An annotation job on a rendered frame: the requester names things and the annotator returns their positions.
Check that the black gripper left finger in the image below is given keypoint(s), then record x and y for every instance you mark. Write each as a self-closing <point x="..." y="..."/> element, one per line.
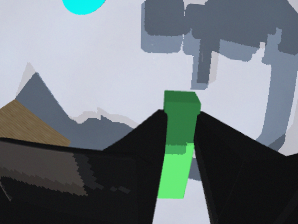
<point x="118" y="184"/>

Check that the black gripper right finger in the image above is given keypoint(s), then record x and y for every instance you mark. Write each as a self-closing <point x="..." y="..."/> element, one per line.
<point x="244" y="182"/>

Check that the cyan circle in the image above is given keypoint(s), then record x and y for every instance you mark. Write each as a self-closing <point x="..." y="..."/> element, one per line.
<point x="82" y="7"/>

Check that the green rectangular post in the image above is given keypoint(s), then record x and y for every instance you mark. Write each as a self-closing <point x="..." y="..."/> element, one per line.
<point x="182" y="108"/>

